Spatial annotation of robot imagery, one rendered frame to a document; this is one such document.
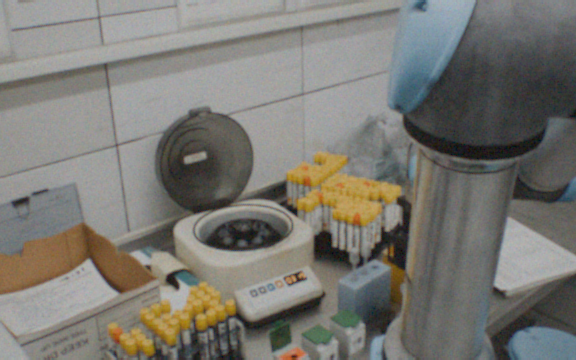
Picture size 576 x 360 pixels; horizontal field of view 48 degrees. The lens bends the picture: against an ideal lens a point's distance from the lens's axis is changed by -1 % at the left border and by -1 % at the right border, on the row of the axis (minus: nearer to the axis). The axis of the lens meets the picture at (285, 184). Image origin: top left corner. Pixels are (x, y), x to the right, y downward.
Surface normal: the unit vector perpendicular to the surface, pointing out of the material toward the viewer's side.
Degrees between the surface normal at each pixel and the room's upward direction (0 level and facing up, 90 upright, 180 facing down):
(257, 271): 90
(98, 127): 90
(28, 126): 90
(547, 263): 0
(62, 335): 98
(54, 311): 0
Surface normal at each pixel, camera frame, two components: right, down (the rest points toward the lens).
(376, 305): 0.69, 0.27
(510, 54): -0.15, 0.34
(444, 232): -0.51, 0.51
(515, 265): -0.04, -0.91
